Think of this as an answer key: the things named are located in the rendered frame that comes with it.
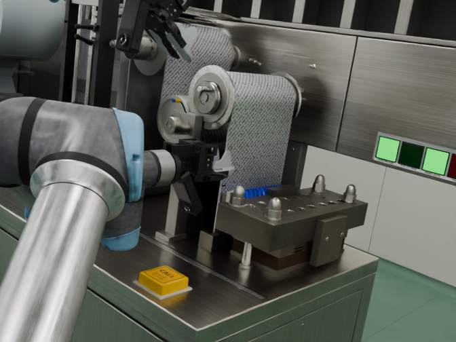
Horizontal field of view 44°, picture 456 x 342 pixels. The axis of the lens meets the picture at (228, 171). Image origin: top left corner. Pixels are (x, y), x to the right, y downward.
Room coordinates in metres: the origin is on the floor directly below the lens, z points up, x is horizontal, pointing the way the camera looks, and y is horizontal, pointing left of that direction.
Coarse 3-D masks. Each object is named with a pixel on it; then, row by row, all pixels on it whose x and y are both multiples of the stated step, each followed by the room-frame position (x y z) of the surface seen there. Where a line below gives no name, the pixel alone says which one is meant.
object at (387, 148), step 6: (384, 138) 1.35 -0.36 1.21; (384, 144) 1.35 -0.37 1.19; (390, 144) 1.34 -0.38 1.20; (396, 144) 1.33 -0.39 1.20; (378, 150) 1.36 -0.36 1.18; (384, 150) 1.35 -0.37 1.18; (390, 150) 1.34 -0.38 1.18; (396, 150) 1.33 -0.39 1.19; (378, 156) 1.35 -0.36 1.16; (384, 156) 1.34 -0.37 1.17; (390, 156) 1.33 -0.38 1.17
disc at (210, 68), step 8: (200, 72) 1.32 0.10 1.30; (208, 72) 1.30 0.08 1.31; (216, 72) 1.29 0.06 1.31; (224, 72) 1.27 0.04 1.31; (192, 80) 1.33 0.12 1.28; (224, 80) 1.27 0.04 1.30; (192, 88) 1.33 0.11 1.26; (232, 88) 1.25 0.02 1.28; (232, 96) 1.25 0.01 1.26; (192, 104) 1.33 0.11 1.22; (232, 104) 1.25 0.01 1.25; (192, 112) 1.33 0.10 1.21; (232, 112) 1.25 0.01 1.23; (224, 120) 1.26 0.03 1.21; (208, 128) 1.29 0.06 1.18; (216, 128) 1.27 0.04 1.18
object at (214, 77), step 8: (200, 80) 1.31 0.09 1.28; (208, 80) 1.30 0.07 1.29; (216, 80) 1.28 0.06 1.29; (224, 88) 1.26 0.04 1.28; (192, 96) 1.33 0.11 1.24; (224, 96) 1.26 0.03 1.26; (224, 104) 1.26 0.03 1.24; (216, 112) 1.27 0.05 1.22; (224, 112) 1.26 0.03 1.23; (208, 120) 1.28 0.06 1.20; (216, 120) 1.27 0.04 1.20
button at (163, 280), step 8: (144, 272) 1.01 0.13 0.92; (152, 272) 1.02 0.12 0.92; (160, 272) 1.02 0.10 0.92; (168, 272) 1.03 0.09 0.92; (176, 272) 1.03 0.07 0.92; (144, 280) 1.00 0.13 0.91; (152, 280) 0.98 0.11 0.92; (160, 280) 0.99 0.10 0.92; (168, 280) 0.99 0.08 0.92; (176, 280) 1.00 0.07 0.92; (184, 280) 1.01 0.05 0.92; (152, 288) 0.98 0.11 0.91; (160, 288) 0.97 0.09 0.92; (168, 288) 0.98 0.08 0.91; (176, 288) 0.99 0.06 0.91; (184, 288) 1.01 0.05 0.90
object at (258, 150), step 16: (240, 128) 1.29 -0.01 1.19; (256, 128) 1.33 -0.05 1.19; (272, 128) 1.38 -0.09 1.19; (288, 128) 1.43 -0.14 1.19; (240, 144) 1.29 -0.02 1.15; (256, 144) 1.34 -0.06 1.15; (272, 144) 1.39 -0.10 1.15; (240, 160) 1.30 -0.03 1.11; (256, 160) 1.35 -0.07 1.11; (272, 160) 1.40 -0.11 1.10; (240, 176) 1.31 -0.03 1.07; (256, 176) 1.36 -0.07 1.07; (272, 176) 1.41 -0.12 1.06; (224, 192) 1.27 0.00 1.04
